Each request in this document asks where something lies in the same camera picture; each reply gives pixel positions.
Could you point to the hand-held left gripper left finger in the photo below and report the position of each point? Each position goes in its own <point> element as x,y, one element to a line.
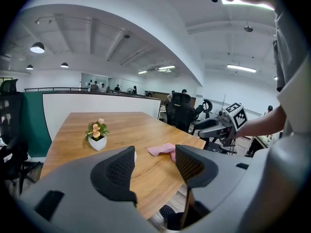
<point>114,178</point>

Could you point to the unlit round ceiling lamp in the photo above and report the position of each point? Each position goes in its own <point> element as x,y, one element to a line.
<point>248,28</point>

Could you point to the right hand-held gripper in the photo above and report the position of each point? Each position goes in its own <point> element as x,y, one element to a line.
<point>239,118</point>

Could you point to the black chair with curved headrest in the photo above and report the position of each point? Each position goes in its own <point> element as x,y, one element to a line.
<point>205,108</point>

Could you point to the black dome pendant lamp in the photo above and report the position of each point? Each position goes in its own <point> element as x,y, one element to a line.
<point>64,65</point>
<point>29,67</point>
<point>37,48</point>

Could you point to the green partition panel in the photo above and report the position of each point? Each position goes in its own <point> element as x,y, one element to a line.
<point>36,125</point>

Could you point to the dome security camera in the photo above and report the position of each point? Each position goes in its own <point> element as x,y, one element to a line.
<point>126,36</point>

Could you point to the pink cloth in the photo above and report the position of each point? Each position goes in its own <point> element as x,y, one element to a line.
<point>160,149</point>

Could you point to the black metal railing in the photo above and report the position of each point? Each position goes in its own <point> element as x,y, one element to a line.
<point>56,89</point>

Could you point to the wooden table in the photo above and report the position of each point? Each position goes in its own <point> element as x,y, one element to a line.
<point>97,102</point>

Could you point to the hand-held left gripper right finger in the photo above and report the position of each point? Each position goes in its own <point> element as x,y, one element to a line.
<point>196,171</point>

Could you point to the person's black shoe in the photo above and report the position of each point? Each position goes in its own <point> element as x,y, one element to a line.
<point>170,216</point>

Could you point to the black mesh office chair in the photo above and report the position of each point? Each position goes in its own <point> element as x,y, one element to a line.
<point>181,113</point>
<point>12,130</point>

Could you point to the black office chair grey armrests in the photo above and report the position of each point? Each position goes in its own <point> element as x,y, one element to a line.
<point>218,149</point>

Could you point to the potted flowers in white pot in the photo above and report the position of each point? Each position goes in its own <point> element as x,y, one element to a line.
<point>97,139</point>

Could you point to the person's grey t-shirt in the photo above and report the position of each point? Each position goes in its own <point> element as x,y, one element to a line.
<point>291,69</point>

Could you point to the person's right forearm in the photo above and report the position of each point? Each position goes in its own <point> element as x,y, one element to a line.
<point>262,122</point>

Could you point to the long ceiling light bar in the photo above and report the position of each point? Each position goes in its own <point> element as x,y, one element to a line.
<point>142,72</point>
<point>166,67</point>
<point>241,68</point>

